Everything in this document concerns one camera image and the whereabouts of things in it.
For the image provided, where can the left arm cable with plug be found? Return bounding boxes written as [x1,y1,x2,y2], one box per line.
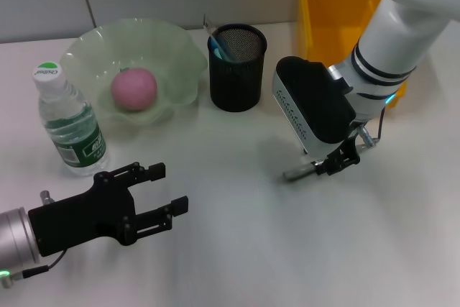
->
[6,249,68,280]

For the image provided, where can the clear green-label water bottle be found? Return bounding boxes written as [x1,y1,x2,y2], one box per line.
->
[33,60,111,178]

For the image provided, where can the transparent plastic ruler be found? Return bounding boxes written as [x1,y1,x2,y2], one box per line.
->
[203,14,234,62]

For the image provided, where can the black mesh pen holder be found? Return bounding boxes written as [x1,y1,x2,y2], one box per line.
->
[207,24,269,113]

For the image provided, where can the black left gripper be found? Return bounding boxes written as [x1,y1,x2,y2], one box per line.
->
[27,161,190,258]

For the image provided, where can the yellow plastic bin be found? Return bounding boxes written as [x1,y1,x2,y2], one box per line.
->
[296,0,409,107]

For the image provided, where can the arm cable with plug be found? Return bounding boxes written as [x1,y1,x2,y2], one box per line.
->
[6,249,68,280]
[355,107,388,150]

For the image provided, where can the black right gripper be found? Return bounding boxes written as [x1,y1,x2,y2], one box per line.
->
[310,133,362,178]

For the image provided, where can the green wavy glass fruit plate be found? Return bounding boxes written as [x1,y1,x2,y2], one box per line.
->
[59,17,209,127]

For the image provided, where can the right arm cable with plug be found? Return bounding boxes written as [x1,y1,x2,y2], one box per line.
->
[355,107,388,150]

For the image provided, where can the blue scissors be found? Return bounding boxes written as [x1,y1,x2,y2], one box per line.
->
[210,35,231,62]

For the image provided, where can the silver pen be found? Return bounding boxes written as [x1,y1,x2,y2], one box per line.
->
[282,162,319,181]

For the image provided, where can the pink toy peach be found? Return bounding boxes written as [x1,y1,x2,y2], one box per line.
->
[110,65,158,111]

